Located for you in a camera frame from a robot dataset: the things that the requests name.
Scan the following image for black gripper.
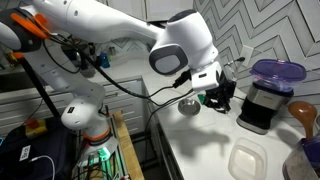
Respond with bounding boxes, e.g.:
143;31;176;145
203;73;236;114

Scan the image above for green measuring cup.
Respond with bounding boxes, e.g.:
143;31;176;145
197;94;206;105

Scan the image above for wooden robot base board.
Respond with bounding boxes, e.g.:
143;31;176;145
112;111;145;180

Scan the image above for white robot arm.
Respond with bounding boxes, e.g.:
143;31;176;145
0;0;226;160

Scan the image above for silver metal plate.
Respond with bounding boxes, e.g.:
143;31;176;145
178;99;200;116

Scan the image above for clear plastic lunch box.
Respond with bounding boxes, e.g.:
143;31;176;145
228;138;268;180

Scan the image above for black silver coffee grinder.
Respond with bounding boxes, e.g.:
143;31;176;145
236;80;294;135

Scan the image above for purple plastic lid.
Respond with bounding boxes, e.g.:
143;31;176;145
250;59;307;92

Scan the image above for brown wooden spoon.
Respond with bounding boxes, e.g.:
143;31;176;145
288;101;317;140

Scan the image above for grey utensil holder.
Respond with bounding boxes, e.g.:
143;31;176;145
282;135;320;180

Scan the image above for blue bottle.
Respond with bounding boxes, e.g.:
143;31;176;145
100;52;110;68

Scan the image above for black bag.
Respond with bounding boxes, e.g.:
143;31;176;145
0;118;76;180

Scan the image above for yellow emergency stop button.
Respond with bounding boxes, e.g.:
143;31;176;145
25;118;48;139

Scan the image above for black power cable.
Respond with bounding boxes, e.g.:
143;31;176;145
223;56;246;101

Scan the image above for white wall outlet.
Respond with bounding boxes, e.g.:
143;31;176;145
240;45;253;67

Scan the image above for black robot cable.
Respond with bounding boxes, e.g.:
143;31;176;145
41;31;196;111

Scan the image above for white charging cable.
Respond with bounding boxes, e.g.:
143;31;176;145
29;154;56;180

